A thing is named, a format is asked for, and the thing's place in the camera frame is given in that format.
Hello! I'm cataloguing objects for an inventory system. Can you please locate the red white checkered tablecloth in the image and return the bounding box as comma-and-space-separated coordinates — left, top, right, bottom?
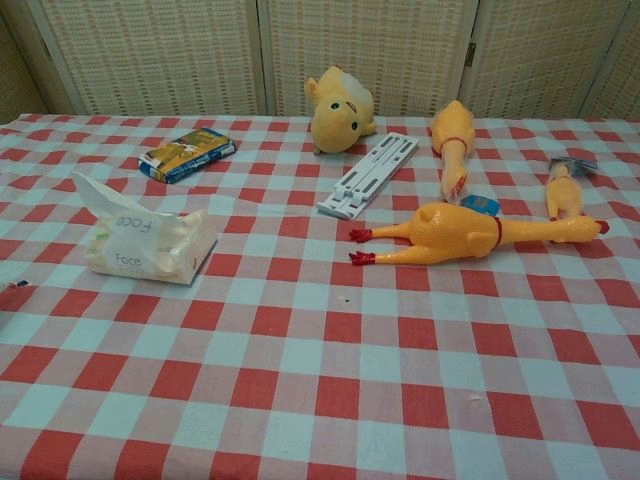
0, 112, 640, 480

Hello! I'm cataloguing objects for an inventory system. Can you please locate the yellow and white tissue pack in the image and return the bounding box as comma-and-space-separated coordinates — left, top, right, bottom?
72, 171, 219, 288

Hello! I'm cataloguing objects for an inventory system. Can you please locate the white folding stand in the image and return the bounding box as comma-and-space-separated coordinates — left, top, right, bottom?
316, 133, 421, 220

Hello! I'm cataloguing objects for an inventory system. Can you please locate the yellow plush toy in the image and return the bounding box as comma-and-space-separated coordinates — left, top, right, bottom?
305, 65, 377, 155

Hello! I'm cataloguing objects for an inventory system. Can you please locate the large yellow rubber chicken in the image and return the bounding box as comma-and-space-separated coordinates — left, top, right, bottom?
348, 202, 611, 266

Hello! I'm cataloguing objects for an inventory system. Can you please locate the blue snack box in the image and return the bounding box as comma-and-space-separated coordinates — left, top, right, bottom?
137, 126, 237, 185

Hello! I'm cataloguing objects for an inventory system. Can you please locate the blue paper tag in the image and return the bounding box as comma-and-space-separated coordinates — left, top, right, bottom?
460, 194, 501, 215

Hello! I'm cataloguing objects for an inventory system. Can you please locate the medium yellow rubber chicken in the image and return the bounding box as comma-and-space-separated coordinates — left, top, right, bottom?
431, 99, 475, 201

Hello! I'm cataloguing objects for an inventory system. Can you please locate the beige woven folding screen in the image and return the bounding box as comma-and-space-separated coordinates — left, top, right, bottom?
0, 0, 640, 122

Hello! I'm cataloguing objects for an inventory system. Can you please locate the small yellow rubber chicken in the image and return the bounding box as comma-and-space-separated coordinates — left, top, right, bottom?
545, 164, 591, 244

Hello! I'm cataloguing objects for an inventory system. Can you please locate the grey card tag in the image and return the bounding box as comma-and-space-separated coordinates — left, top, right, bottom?
549, 157, 599, 177

